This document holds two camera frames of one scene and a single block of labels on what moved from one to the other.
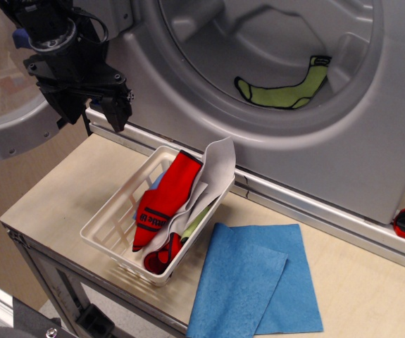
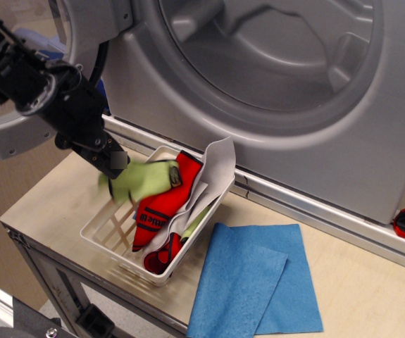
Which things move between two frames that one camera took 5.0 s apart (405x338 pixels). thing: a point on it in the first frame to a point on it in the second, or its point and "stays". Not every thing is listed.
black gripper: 80,72 to 77,110
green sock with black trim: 289,97 to 139,179
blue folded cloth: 256,282 stays
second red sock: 156,262 stays
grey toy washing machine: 358,141 stays
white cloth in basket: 217,167 stays
